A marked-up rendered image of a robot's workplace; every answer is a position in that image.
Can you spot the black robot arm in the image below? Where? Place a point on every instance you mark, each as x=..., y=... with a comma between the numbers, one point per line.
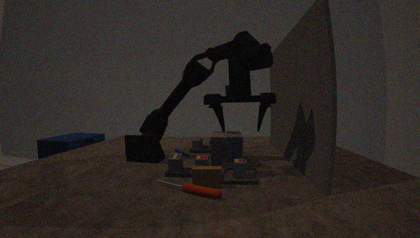
x=244, y=53

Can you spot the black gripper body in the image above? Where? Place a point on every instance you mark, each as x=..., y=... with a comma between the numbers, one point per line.
x=239, y=86

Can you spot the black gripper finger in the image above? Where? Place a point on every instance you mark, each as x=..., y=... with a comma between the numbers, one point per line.
x=262, y=110
x=219, y=113

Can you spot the red-handled screwdriver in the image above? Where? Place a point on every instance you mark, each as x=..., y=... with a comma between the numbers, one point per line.
x=197, y=190

